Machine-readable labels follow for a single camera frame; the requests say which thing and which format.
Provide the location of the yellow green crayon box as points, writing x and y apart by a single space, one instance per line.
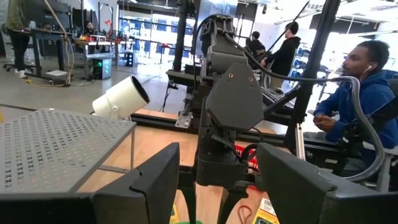
264 214

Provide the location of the computer tower with lights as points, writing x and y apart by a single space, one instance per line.
102 68

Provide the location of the black standing desk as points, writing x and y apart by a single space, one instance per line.
46 34

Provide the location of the red rubber band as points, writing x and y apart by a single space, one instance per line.
245 206

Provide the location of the person's hand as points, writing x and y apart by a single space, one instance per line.
325 123

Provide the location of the red plastic basket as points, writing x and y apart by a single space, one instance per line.
238 148

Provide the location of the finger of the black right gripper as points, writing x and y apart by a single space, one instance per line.
190 205
231 205

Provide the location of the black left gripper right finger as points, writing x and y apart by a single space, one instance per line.
311 202

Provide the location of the grey perforated metal riser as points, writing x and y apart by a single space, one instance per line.
46 149

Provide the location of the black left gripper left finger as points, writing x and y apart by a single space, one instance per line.
77 208

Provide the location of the black monitor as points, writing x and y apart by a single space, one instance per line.
46 12

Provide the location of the person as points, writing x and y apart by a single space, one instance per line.
89 28
255 43
284 56
373 93
17 31

